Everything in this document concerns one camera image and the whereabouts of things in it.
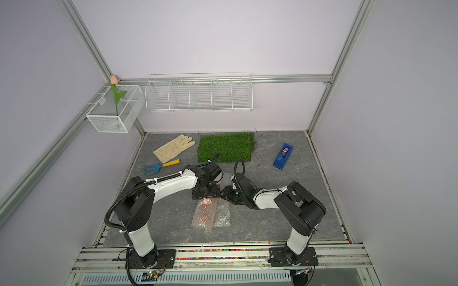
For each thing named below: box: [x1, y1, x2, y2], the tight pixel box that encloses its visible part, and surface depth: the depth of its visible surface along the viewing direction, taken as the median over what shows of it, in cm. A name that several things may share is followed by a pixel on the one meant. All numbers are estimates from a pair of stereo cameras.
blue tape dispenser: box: [272, 143, 294, 170], surface depth 104 cm
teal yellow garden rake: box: [143, 158, 181, 176], surface depth 107 cm
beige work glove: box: [152, 134, 196, 164], surface depth 114 cm
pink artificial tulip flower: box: [110, 75, 128, 117], surface depth 92 cm
